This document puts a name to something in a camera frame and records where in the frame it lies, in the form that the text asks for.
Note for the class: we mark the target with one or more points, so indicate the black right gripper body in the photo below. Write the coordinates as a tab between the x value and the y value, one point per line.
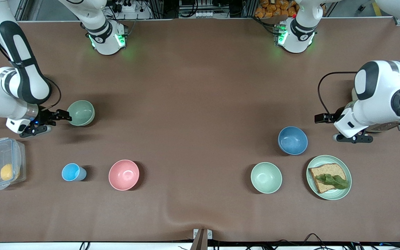
46	116

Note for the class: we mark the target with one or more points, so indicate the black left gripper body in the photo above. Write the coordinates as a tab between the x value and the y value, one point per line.
332	117

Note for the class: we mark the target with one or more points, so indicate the light green bowl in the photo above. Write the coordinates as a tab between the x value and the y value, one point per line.
81	113
266	177

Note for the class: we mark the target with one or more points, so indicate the blue bowl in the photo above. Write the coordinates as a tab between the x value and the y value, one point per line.
292	140

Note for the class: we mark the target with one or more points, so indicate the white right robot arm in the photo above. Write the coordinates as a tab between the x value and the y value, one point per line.
23	69

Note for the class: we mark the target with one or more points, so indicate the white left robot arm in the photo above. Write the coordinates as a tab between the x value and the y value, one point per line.
377	93

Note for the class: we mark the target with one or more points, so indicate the pink bowl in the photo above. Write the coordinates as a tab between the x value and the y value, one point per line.
124	174

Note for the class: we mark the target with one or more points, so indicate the light green plate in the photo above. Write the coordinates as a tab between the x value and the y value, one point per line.
325	159

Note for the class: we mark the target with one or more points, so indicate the cream and chrome toaster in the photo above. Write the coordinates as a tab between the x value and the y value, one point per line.
387	127

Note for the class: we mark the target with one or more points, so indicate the blue cup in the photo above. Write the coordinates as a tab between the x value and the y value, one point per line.
71	172

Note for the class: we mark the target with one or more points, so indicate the brown bread slice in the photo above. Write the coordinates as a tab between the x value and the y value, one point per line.
325	172

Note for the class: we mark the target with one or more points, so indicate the green lettuce leaf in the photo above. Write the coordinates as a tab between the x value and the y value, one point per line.
335	181

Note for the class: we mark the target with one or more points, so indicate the yellow lemon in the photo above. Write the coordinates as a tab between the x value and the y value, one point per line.
7	172

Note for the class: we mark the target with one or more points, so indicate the orange snack bag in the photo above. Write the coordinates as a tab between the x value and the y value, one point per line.
276	8

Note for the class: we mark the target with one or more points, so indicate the brown table mat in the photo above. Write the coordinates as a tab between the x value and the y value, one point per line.
200	104

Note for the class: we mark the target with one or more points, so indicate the white power strip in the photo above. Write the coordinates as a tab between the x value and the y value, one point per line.
127	7

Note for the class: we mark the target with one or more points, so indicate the white socket strip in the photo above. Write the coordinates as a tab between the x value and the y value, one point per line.
204	14

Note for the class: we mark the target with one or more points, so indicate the metal table clamp bracket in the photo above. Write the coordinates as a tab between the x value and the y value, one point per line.
202	236

